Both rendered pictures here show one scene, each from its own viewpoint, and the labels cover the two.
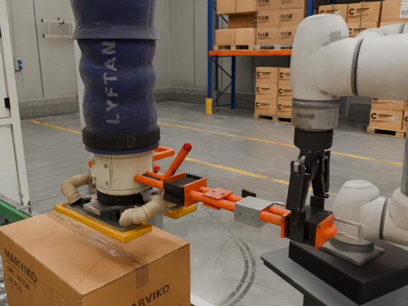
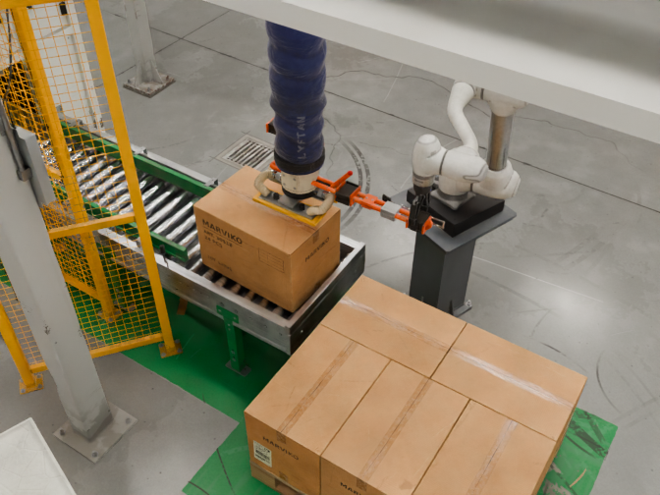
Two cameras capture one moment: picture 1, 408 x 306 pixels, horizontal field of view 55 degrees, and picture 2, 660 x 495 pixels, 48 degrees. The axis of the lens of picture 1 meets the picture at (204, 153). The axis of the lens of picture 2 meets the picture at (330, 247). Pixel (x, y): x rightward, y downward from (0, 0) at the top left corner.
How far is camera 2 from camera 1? 230 cm
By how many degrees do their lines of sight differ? 30
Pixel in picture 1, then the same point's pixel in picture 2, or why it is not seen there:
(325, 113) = (427, 181)
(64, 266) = (266, 235)
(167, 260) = (328, 223)
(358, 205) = not seen: hidden behind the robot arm
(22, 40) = not seen: outside the picture
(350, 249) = (450, 198)
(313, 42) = (423, 155)
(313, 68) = (422, 165)
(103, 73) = (297, 132)
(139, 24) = (318, 101)
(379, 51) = (451, 165)
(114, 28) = (304, 109)
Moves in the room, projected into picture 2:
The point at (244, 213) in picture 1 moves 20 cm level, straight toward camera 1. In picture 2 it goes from (386, 214) to (390, 246)
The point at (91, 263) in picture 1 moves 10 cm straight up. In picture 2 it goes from (282, 232) to (282, 215)
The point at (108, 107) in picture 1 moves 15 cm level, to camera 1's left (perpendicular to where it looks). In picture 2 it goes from (299, 149) to (263, 152)
